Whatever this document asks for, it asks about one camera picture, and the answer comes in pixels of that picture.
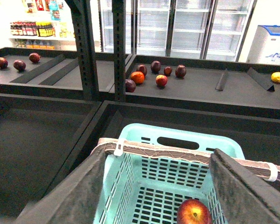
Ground black lower shelf tray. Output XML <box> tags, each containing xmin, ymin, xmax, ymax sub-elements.
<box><xmin>47</xmin><ymin>101</ymin><xmax>280</xmax><ymax>190</ymax></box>

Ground dark purple fruit front left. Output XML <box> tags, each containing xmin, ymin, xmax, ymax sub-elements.
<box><xmin>125</xmin><ymin>79</ymin><xmax>136</xmax><ymax>93</ymax></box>

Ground black left upper tray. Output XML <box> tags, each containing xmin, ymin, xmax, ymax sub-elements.
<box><xmin>0</xmin><ymin>47</ymin><xmax>133</xmax><ymax>94</ymax></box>

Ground black upper shelf tray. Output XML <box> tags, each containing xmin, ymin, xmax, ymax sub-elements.
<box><xmin>126</xmin><ymin>55</ymin><xmax>280</xmax><ymax>119</ymax></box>

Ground dark plum back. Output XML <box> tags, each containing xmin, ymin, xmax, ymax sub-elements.
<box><xmin>151</xmin><ymin>61</ymin><xmax>161</xmax><ymax>74</ymax></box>

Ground black rack post left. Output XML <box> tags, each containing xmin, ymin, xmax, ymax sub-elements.
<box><xmin>65</xmin><ymin>0</ymin><xmax>99</xmax><ymax>101</ymax></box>

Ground glass door refrigerator row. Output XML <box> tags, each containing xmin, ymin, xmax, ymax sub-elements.
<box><xmin>98</xmin><ymin>0</ymin><xmax>257</xmax><ymax>63</ymax></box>

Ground black shelf divider right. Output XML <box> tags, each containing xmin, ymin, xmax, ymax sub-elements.
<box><xmin>247</xmin><ymin>68</ymin><xmax>275</xmax><ymax>92</ymax></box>

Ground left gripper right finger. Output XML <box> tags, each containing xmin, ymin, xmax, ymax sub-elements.
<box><xmin>210</xmin><ymin>149</ymin><xmax>280</xmax><ymax>224</ymax></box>

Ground dark fruit left middle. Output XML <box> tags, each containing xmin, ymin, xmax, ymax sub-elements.
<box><xmin>13</xmin><ymin>60</ymin><xmax>26</xmax><ymax>72</ymax></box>

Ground white blue chest freezer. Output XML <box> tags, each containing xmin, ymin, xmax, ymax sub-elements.
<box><xmin>246</xmin><ymin>25</ymin><xmax>280</xmax><ymax>65</ymax></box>

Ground dark fruit left back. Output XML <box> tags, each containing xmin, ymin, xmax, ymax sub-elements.
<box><xmin>29</xmin><ymin>53</ymin><xmax>41</xmax><ymax>63</ymax></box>

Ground black rack post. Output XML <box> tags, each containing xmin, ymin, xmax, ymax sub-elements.
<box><xmin>112</xmin><ymin>0</ymin><xmax>126</xmax><ymax>102</ymax></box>
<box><xmin>65</xmin><ymin>0</ymin><xmax>99</xmax><ymax>101</ymax></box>

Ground grocery shelf with bottles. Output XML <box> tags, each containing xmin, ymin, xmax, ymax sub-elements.
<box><xmin>8</xmin><ymin>0</ymin><xmax>76</xmax><ymax>51</ymax></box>

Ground orange fruit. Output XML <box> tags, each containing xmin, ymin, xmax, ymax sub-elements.
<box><xmin>131</xmin><ymin>71</ymin><xmax>145</xmax><ymax>84</ymax></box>

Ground dark purple plum right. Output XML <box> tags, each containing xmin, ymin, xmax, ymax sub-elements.
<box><xmin>175</xmin><ymin>65</ymin><xmax>187</xmax><ymax>78</ymax></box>

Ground light blue plastic basket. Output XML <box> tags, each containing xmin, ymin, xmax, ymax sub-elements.
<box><xmin>94</xmin><ymin>123</ymin><xmax>244</xmax><ymax>224</ymax></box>

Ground black shelf divider left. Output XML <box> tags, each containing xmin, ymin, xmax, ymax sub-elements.
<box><xmin>215</xmin><ymin>69</ymin><xmax>229</xmax><ymax>91</ymax></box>

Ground red apple on shelf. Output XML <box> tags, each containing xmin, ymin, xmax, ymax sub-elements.
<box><xmin>155</xmin><ymin>75</ymin><xmax>168</xmax><ymax>88</ymax></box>

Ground black shelf divider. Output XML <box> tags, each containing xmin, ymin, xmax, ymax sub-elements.
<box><xmin>247</xmin><ymin>68</ymin><xmax>275</xmax><ymax>92</ymax></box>
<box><xmin>215</xmin><ymin>69</ymin><xmax>229</xmax><ymax>91</ymax></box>

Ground red yellow apple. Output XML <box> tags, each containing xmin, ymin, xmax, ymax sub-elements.
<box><xmin>176</xmin><ymin>199</ymin><xmax>212</xmax><ymax>224</ymax></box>

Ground small dark red fruit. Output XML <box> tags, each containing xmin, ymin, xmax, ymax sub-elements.
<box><xmin>163</xmin><ymin>66</ymin><xmax>172</xmax><ymax>77</ymax></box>

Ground dark fruit far left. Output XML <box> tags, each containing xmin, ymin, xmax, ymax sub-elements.
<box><xmin>0</xmin><ymin>57</ymin><xmax>8</xmax><ymax>69</ymax></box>

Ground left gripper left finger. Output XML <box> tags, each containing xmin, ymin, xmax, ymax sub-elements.
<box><xmin>15</xmin><ymin>144</ymin><xmax>112</xmax><ymax>224</ymax></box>

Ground long black divider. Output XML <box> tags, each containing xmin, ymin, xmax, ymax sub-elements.
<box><xmin>39</xmin><ymin>58</ymin><xmax>79</xmax><ymax>86</ymax></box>
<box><xmin>11</xmin><ymin>54</ymin><xmax>65</xmax><ymax>84</ymax></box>

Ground black left lower tray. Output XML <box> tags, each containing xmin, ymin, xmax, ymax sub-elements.
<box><xmin>0</xmin><ymin>94</ymin><xmax>100</xmax><ymax>218</ymax></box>

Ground yellow lemon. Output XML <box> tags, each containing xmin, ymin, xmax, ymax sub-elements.
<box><xmin>271</xmin><ymin>72</ymin><xmax>280</xmax><ymax>84</ymax></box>

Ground brown woven basket strap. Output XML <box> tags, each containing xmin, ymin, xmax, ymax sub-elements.
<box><xmin>90</xmin><ymin>137</ymin><xmax>280</xmax><ymax>187</ymax></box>

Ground black shelf tray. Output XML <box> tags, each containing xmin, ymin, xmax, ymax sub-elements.
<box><xmin>126</xmin><ymin>55</ymin><xmax>280</xmax><ymax>119</ymax></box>
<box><xmin>47</xmin><ymin>101</ymin><xmax>280</xmax><ymax>190</ymax></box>

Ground black rack post middle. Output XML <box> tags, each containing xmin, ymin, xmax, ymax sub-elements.
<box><xmin>112</xmin><ymin>0</ymin><xmax>126</xmax><ymax>102</ymax></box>

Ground long black divider left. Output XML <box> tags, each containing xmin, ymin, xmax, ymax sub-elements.
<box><xmin>11</xmin><ymin>54</ymin><xmax>65</xmax><ymax>84</ymax></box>

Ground dark red apple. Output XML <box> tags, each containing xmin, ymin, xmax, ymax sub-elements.
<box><xmin>136</xmin><ymin>64</ymin><xmax>147</xmax><ymax>76</ymax></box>

